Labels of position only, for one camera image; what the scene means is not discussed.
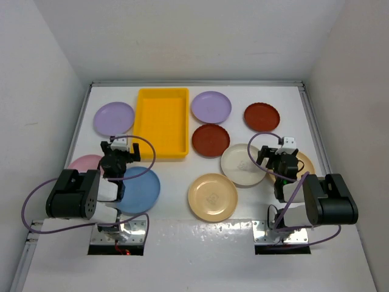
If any pink plate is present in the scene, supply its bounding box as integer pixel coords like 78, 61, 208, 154
67, 155, 104, 176

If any purple plate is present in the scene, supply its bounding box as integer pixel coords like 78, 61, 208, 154
93, 102, 135, 136
191, 91, 232, 124

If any white plate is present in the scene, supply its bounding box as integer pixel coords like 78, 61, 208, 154
221, 144, 267, 187

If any blue plate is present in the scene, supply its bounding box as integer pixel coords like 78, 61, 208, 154
115, 170, 160, 214

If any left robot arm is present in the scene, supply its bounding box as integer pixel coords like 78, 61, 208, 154
46, 141, 141, 235

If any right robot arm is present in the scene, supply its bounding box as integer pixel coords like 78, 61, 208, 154
256, 146, 359, 234

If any yellow plastic bin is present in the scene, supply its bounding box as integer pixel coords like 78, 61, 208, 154
133, 88, 189, 160

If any tan plate right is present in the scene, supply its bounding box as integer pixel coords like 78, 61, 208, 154
266, 151, 316, 184

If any tan plate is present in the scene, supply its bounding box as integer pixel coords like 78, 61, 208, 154
266, 151, 316, 184
188, 173, 238, 223

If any red plate far right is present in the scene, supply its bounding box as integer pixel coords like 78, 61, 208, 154
244, 102, 280, 132

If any red plate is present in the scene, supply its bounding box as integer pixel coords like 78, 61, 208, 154
244, 102, 280, 132
191, 123, 230, 158

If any red plate centre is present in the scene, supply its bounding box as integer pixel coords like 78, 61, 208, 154
191, 123, 230, 158

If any tan plate front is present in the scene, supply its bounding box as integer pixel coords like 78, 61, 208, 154
188, 173, 238, 223

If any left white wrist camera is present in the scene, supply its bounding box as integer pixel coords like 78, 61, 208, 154
110, 134, 128, 151

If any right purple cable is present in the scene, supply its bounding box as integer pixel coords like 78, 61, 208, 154
246, 131, 342, 248

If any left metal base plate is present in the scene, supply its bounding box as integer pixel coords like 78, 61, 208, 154
90, 220, 148, 246

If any metal base plate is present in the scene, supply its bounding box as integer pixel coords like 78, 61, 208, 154
252, 220, 309, 247
90, 220, 148, 246

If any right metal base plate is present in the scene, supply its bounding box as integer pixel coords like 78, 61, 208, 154
252, 220, 309, 247

